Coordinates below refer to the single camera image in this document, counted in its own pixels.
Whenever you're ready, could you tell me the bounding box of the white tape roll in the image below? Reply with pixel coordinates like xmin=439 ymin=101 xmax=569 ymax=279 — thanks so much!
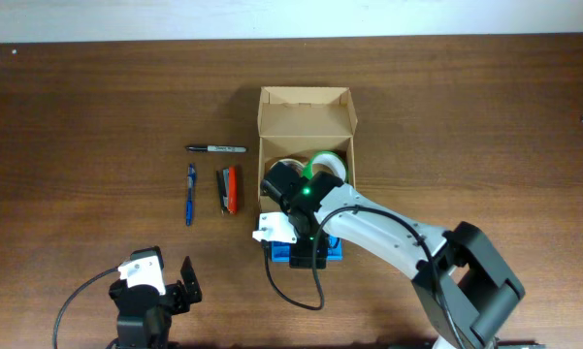
xmin=269 ymin=158 xmax=306 ymax=176

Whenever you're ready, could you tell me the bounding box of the green tape roll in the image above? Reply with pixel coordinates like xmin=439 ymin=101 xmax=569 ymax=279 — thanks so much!
xmin=301 ymin=151 xmax=348 ymax=182

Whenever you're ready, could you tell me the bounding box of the blue plastic case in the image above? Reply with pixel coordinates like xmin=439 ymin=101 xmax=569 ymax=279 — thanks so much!
xmin=270 ymin=237 xmax=343 ymax=263

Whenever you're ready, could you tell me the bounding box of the orange black stapler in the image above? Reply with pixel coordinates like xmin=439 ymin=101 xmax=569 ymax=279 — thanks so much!
xmin=216 ymin=167 xmax=239 ymax=214

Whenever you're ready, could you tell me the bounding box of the blue ballpoint pen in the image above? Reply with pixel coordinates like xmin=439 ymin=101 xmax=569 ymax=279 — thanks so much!
xmin=185 ymin=163 xmax=196 ymax=226

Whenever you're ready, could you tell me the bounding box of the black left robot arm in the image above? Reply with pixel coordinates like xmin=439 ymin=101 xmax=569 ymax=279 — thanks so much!
xmin=109 ymin=246 xmax=203 ymax=348

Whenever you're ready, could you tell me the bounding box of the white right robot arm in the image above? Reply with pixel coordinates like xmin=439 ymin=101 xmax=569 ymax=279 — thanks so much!
xmin=255 ymin=164 xmax=525 ymax=348

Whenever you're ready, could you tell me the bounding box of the brown cardboard box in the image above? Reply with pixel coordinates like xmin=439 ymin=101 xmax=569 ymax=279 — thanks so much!
xmin=257 ymin=86 xmax=358 ymax=186

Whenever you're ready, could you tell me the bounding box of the black silver marker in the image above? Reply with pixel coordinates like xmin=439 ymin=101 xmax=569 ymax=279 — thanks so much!
xmin=185 ymin=144 xmax=247 ymax=153

